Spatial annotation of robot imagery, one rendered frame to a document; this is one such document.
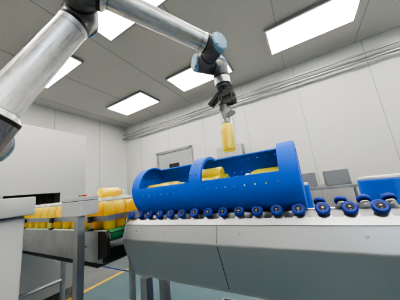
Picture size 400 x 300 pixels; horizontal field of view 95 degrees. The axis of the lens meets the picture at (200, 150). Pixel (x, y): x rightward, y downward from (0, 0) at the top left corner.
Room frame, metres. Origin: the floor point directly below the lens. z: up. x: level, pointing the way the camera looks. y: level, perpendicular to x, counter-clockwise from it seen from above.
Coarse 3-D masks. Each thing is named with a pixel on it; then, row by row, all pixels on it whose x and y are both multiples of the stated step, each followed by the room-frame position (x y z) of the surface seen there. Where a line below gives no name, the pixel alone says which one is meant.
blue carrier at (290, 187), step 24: (288, 144) 0.72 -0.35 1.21; (168, 168) 1.19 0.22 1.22; (192, 168) 0.90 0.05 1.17; (240, 168) 1.02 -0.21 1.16; (288, 168) 0.67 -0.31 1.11; (144, 192) 1.03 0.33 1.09; (168, 192) 0.95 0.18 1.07; (192, 192) 0.88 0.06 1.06; (216, 192) 0.82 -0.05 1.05; (240, 192) 0.77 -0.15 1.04; (264, 192) 0.73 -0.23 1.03; (288, 192) 0.69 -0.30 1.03
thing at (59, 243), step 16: (32, 240) 1.52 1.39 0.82; (48, 240) 1.39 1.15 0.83; (64, 240) 1.28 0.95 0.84; (96, 240) 1.10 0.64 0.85; (48, 256) 1.48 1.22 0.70; (64, 256) 1.27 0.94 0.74; (96, 256) 1.10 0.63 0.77; (112, 256) 1.31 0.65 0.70; (64, 272) 2.11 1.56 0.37; (64, 288) 2.12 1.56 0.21
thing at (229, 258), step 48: (144, 240) 1.04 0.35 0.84; (192, 240) 0.89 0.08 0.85; (240, 240) 0.79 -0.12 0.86; (288, 240) 0.70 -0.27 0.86; (336, 240) 0.64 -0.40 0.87; (384, 240) 0.58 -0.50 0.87; (240, 288) 0.86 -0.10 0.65; (288, 288) 0.76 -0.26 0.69; (336, 288) 0.68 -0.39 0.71; (384, 288) 0.61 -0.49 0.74
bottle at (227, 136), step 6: (222, 126) 0.95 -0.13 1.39; (228, 126) 0.93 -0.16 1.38; (222, 132) 0.95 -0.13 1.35; (228, 132) 0.93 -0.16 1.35; (222, 138) 0.95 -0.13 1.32; (228, 138) 0.93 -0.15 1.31; (234, 138) 0.95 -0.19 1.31; (228, 144) 0.92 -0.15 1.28; (234, 144) 0.93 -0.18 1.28; (228, 150) 0.96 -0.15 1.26; (234, 150) 0.95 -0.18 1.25
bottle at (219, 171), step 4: (208, 168) 0.97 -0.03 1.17; (212, 168) 0.95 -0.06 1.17; (216, 168) 0.93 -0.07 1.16; (220, 168) 0.93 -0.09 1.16; (204, 172) 0.96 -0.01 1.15; (208, 172) 0.95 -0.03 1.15; (212, 172) 0.94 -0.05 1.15; (216, 172) 0.93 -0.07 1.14; (220, 172) 0.92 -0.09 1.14; (204, 176) 0.96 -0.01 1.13; (208, 176) 0.95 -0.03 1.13; (212, 176) 0.94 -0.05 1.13; (220, 176) 0.92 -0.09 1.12; (224, 176) 0.96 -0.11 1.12
